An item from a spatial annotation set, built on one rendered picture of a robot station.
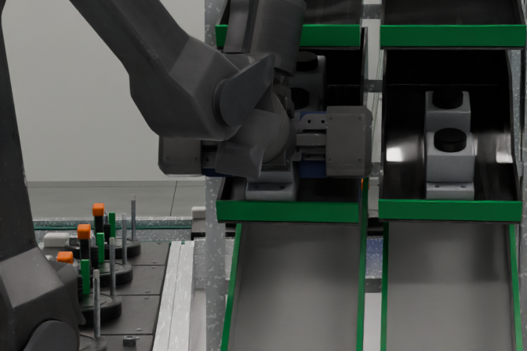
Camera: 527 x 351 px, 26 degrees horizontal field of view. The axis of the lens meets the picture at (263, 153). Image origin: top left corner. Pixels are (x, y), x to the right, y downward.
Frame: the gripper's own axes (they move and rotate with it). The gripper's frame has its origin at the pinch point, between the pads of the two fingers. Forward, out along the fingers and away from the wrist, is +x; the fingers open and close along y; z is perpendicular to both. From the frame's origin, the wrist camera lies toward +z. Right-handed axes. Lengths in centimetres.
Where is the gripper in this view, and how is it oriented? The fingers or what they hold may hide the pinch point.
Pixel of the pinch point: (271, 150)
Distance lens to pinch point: 105.5
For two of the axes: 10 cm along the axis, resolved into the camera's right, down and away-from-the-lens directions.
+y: -9.9, -0.1, 1.2
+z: 0.2, -9.9, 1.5
